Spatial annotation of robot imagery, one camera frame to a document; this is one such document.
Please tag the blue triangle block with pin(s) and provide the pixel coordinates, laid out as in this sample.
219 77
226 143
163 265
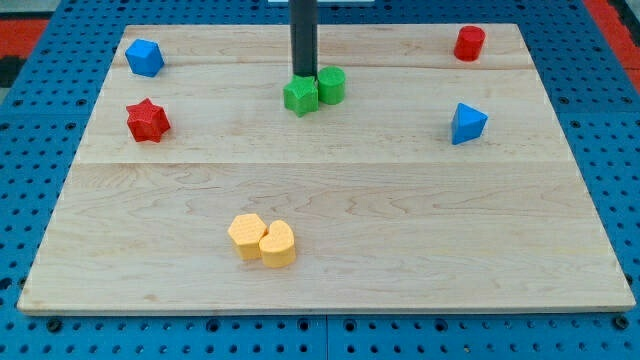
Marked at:
467 124

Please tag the red star block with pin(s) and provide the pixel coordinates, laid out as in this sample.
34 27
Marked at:
147 121

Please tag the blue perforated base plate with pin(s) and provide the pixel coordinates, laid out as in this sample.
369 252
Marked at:
44 115

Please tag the red cylinder block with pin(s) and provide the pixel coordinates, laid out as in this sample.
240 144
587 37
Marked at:
469 43

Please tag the yellow hexagon block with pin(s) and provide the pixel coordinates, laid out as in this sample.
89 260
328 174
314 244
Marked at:
246 231

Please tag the yellow heart block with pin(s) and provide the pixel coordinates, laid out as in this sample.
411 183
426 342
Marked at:
277 247

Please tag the light wooden board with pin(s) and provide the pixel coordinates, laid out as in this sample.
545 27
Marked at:
388 215

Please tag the blue cube block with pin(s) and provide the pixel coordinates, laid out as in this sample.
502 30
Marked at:
144 58

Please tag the green cylinder block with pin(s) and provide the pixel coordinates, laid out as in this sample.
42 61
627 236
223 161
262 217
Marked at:
331 85

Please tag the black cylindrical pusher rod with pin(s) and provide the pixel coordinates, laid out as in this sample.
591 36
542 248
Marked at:
303 36

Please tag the green star block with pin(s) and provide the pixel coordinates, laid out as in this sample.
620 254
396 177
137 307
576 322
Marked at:
301 95

